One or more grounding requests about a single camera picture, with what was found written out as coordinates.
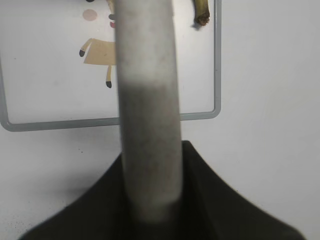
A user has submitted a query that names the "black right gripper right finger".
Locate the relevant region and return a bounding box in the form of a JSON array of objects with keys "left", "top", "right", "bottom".
[{"left": 174, "top": 140, "right": 309, "bottom": 240}]

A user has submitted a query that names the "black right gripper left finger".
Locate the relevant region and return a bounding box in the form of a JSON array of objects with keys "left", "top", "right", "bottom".
[{"left": 15, "top": 153, "right": 141, "bottom": 240}]

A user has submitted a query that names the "white deer cutting board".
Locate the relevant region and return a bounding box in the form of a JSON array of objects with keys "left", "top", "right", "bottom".
[{"left": 0, "top": 0, "right": 222, "bottom": 132}]

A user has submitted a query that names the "white-handled cleaver knife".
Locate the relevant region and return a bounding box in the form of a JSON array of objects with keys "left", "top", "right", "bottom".
[{"left": 115, "top": 0, "right": 183, "bottom": 224}]

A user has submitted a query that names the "yellow banana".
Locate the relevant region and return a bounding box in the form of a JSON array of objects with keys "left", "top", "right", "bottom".
[{"left": 192, "top": 0, "right": 211, "bottom": 27}]

